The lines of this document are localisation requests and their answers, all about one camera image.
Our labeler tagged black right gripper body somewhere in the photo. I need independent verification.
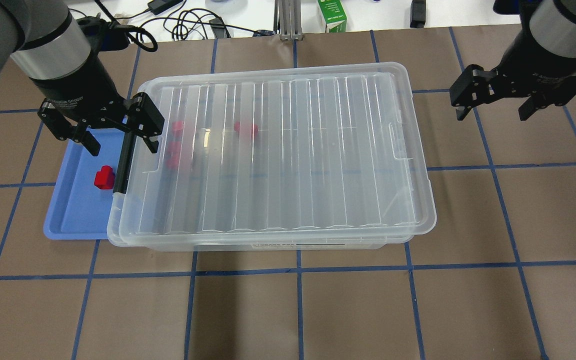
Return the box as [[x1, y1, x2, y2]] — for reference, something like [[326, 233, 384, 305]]
[[484, 30, 576, 104]]

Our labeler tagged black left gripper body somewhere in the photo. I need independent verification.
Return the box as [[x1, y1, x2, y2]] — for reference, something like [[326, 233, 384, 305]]
[[30, 55, 138, 136]]

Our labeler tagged red block lowest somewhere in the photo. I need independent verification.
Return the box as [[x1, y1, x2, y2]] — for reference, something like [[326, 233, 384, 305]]
[[93, 165, 115, 191]]

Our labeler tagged clear plastic box lid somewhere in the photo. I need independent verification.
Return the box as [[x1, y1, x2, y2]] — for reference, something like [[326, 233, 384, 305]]
[[117, 62, 438, 247]]

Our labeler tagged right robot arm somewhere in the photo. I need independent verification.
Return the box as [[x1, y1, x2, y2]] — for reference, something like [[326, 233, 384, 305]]
[[449, 0, 576, 121]]

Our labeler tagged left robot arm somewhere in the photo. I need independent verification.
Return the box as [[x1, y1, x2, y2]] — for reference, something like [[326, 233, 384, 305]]
[[0, 0, 165, 157]]

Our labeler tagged red block top left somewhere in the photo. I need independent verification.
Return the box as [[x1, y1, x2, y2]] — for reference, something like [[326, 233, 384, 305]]
[[171, 120, 197, 141]]

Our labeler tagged red block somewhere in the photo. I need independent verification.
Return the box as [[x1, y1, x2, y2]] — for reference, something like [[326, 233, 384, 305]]
[[165, 152, 194, 172], [233, 121, 259, 141], [171, 120, 197, 141], [166, 141, 194, 157]]

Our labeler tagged red block middle left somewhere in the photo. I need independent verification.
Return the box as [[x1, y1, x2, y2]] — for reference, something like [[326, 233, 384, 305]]
[[166, 141, 194, 157]]

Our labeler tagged red block lower left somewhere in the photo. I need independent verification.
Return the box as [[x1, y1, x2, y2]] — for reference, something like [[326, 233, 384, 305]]
[[165, 152, 194, 172]]

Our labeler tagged red block top centre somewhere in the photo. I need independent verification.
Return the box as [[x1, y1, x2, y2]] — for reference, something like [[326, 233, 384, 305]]
[[233, 121, 259, 141]]

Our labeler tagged blue plastic tray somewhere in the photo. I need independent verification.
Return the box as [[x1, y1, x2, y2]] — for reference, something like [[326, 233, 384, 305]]
[[43, 129, 124, 240]]

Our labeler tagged clear plastic storage box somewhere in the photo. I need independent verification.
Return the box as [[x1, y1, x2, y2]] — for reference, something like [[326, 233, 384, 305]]
[[107, 75, 434, 252]]

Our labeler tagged black power adapter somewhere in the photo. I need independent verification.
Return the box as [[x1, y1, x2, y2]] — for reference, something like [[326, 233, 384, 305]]
[[147, 0, 185, 15]]

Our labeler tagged green white carton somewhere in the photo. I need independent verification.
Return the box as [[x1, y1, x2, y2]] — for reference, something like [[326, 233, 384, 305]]
[[317, 0, 348, 34]]

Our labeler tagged black cable bundle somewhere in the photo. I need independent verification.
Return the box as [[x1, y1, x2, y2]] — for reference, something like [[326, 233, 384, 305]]
[[113, 7, 274, 53]]

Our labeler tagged aluminium frame post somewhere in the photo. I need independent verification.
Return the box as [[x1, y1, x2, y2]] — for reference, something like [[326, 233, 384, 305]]
[[273, 0, 303, 41]]

